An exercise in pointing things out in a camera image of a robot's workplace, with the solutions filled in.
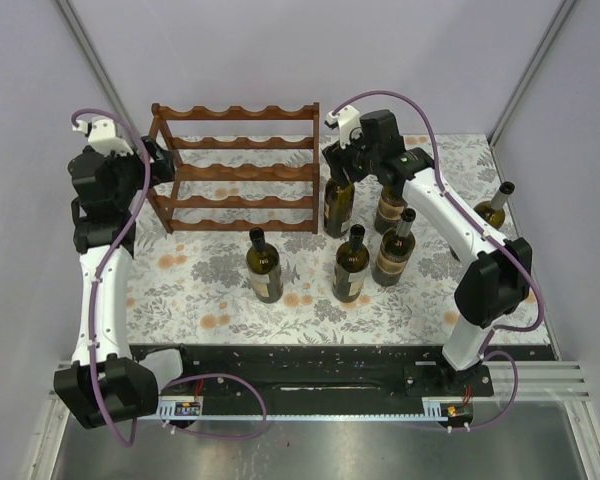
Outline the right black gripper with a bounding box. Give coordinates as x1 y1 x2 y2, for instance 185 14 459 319
321 126 379 192

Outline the green wine bottle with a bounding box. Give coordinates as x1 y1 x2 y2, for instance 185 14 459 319
323 178 355 238

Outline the brown wooden wine rack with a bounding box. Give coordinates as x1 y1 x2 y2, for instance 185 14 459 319
148 102 320 234

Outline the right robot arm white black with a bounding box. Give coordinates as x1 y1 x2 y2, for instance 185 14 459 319
323 105 532 396

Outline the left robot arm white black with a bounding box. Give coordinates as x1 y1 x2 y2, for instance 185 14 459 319
53 136 197 429

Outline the wine bottle brown label back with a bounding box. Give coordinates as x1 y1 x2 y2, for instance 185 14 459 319
374 186 407 234

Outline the wine bottle brown label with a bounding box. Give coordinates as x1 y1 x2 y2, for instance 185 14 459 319
372 207 416 287
374 186 407 234

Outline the wine bottle front centre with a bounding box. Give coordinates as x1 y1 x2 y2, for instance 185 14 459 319
332 224 370 303

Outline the wine bottle brown label front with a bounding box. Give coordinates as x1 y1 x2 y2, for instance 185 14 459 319
372 207 416 287

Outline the wine bottle front left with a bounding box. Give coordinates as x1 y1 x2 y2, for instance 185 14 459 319
246 227 283 304

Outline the wine bottle far right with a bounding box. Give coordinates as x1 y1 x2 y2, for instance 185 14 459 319
474 181 515 230

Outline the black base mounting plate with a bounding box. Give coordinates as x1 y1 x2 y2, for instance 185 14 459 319
129 343 496 401

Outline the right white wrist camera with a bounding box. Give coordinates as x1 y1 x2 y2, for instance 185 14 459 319
325 105 362 149

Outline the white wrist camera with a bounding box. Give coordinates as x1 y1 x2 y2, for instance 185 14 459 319
325 105 362 149
72 115 133 156

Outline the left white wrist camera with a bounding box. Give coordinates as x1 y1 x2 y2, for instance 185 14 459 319
72 115 133 156

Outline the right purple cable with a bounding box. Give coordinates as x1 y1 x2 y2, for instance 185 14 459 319
329 90 547 434

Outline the purple cable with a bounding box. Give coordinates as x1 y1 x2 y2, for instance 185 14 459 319
71 107 269 448
329 90 547 434

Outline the white slotted cable duct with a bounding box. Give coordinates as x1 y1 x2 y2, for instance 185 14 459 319
157 397 474 420

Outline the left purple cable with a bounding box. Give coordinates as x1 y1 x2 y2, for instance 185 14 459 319
71 107 269 448

